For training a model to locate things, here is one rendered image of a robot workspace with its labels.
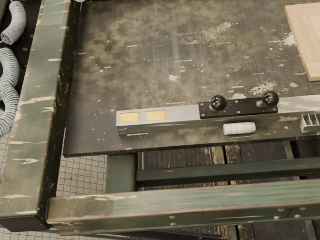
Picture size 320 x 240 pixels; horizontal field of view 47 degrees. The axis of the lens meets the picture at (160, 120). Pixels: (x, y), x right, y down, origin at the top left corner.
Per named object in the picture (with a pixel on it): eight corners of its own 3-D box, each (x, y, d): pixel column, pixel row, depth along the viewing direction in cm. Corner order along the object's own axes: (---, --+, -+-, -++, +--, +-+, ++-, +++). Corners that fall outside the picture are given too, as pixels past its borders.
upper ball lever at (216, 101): (222, 115, 97) (228, 109, 83) (207, 116, 97) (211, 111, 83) (220, 101, 97) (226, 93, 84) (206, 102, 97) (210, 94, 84)
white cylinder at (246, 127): (224, 137, 96) (255, 135, 96) (225, 131, 94) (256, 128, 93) (222, 127, 98) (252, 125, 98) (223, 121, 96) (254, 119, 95)
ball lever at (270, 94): (267, 111, 96) (282, 105, 83) (253, 112, 96) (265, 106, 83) (266, 97, 96) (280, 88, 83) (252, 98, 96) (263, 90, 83)
